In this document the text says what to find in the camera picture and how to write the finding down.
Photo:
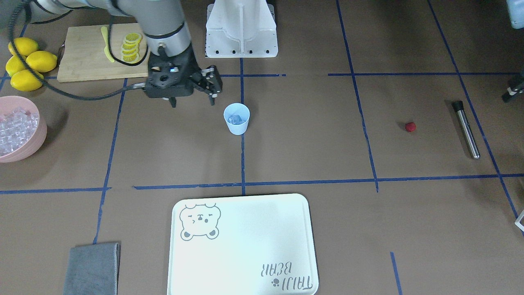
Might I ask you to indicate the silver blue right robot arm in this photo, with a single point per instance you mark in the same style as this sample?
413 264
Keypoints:
162 23

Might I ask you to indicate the whole yellow lemon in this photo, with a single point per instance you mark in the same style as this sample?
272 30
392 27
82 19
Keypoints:
25 81
15 65
42 61
26 46

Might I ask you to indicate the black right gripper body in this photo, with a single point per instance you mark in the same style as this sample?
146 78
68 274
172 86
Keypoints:
193 69

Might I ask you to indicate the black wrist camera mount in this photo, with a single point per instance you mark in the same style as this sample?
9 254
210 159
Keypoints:
172 76

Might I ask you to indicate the white bear serving tray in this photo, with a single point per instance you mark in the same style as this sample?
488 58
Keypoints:
242 245

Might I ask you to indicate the grey folded cloth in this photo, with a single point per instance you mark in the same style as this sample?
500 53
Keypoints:
93 270

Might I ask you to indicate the light blue plastic cup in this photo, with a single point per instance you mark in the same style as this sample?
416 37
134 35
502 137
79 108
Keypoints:
243 111

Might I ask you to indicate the red strawberry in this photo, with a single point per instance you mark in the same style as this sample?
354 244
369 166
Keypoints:
410 127

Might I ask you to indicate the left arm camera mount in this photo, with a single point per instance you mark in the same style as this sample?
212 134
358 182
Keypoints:
515 88

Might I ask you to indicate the ice cubes in cup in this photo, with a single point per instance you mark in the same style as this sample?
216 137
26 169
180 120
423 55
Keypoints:
236 120

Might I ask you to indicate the lemon slice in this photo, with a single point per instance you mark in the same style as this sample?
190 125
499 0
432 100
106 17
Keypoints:
132 38
130 59
129 52
129 47

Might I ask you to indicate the pink bowl of ice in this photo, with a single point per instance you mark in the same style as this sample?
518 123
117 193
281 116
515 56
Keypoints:
23 129

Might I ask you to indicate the steel muddler black tip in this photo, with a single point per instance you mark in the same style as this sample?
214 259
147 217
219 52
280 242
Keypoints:
458 108

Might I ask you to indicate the yellow plastic knife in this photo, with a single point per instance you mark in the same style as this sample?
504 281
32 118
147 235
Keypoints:
107 51

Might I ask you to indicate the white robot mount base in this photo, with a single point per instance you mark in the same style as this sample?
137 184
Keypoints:
241 29

